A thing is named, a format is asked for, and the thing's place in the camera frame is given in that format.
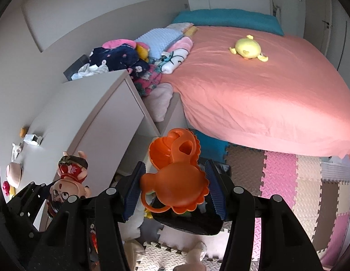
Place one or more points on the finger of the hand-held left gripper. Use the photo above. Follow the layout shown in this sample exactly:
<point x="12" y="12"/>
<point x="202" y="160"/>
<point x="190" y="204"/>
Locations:
<point x="28" y="200"/>

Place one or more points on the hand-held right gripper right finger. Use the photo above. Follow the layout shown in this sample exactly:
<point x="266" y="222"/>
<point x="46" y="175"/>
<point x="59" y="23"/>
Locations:
<point x="216" y="194"/>

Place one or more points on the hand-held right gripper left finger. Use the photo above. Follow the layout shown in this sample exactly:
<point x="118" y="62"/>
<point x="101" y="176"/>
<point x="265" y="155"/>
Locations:
<point x="132" y="194"/>

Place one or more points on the black bin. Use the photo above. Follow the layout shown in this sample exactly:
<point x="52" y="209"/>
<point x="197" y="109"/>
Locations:
<point x="186" y="223"/>

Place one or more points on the orange plastic toy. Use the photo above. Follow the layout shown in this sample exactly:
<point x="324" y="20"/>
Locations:
<point x="175" y="183"/>

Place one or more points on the pig doll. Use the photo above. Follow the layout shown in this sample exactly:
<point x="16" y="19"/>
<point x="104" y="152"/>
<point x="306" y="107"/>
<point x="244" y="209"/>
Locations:
<point x="69" y="172"/>

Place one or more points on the small red toy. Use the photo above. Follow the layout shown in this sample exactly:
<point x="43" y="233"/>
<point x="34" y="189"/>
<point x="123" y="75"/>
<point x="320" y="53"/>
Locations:
<point x="5" y="187"/>

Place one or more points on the pink bowl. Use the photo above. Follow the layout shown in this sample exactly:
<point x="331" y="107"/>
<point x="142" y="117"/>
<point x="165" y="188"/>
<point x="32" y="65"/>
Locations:
<point x="14" y="173"/>

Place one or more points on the teal foam mat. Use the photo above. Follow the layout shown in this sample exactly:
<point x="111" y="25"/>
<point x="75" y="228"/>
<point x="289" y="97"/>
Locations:
<point x="214" y="149"/>

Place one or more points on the small purple white toy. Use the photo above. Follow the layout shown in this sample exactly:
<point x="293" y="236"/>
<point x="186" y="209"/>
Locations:
<point x="17" y="148"/>

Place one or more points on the small white box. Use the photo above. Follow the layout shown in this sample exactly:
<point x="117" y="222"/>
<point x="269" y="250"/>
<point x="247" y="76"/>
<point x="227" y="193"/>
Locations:
<point x="32" y="139"/>

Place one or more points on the pastel foam puzzle mats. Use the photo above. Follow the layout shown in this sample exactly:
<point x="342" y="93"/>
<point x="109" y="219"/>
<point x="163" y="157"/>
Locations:
<point x="279" y="175"/>

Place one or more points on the beige plush toy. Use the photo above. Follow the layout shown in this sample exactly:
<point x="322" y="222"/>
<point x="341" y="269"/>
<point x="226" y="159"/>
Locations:
<point x="194" y="258"/>

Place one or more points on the small orange toy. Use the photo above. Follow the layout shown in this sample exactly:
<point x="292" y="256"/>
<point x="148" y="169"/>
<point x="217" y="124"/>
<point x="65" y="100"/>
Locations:
<point x="22" y="132"/>

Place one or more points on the white dresser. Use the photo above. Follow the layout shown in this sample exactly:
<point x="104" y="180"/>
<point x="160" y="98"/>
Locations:
<point x="79" y="113"/>

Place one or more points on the pale pink fluffy blanket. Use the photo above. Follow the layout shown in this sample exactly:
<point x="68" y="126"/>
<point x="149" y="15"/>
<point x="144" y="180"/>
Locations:
<point x="161" y="98"/>

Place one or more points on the bed with pink sheet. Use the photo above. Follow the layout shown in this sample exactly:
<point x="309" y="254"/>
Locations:
<point x="248" y="90"/>

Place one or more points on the pink floral cloth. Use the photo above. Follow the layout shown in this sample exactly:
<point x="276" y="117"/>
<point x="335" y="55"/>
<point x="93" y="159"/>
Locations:
<point x="148" y="83"/>

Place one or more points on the grey ribbed cloth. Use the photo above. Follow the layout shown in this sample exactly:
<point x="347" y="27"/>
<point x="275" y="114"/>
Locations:
<point x="334" y="170"/>

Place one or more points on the white crumpled cloth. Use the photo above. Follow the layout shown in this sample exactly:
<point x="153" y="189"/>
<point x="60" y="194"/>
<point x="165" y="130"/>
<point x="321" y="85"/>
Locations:
<point x="90" y="70"/>

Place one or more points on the black box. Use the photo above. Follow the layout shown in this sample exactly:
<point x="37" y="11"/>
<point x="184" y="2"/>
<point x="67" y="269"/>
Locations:
<point x="76" y="66"/>

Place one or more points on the navy fleece blanket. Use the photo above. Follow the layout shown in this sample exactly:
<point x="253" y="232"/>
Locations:
<point x="115" y="55"/>

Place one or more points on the yellow orange plush toy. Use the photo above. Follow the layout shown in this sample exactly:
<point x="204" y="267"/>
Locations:
<point x="142" y="50"/>

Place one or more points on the yellow plush duck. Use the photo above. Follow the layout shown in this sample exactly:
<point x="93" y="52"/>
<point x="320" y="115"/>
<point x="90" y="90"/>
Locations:
<point x="247" y="48"/>

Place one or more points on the pink and white folded towel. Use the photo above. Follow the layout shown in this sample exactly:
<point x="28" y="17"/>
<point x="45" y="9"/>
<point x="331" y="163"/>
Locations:
<point x="177" y="49"/>

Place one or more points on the light blue dotted blanket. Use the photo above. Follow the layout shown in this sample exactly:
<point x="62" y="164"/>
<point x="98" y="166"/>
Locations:
<point x="161" y="38"/>

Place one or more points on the pastel patterned quilt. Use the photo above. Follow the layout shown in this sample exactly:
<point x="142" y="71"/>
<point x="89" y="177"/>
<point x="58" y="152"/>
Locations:
<point x="182" y="28"/>

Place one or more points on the teal pillow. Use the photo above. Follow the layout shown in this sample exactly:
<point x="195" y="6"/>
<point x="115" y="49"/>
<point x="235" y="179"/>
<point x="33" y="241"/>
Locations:
<point x="228" y="17"/>

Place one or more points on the white wardrobe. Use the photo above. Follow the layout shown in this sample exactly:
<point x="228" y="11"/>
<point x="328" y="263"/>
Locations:
<point x="319" y="5"/>

